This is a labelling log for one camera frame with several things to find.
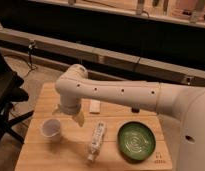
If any black rectangular block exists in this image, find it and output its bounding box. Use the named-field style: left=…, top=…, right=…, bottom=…
left=131, top=108, right=140, bottom=113

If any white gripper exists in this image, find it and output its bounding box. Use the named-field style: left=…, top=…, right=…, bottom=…
left=52, top=104, right=85, bottom=127

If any white toothpaste tube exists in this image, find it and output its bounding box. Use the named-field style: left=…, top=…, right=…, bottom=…
left=87, top=121, right=106, bottom=162

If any white eraser block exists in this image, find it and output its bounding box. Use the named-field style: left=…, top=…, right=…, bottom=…
left=89, top=100, right=100, bottom=114

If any green ceramic bowl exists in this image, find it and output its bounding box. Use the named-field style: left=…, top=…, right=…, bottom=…
left=117, top=121, right=156, bottom=161

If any black chair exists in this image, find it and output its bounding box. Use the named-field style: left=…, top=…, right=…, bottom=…
left=0, top=53, right=33, bottom=143

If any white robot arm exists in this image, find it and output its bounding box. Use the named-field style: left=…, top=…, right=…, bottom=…
left=55, top=64, right=205, bottom=171

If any black hanging cable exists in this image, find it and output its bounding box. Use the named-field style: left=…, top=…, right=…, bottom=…
left=23, top=39, right=39, bottom=79

